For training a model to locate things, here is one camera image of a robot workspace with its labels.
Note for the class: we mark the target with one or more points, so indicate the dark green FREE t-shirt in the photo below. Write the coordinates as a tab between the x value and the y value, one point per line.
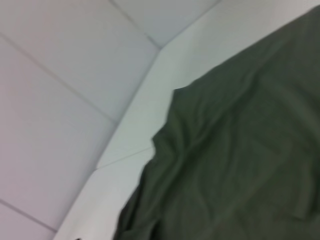
237	150

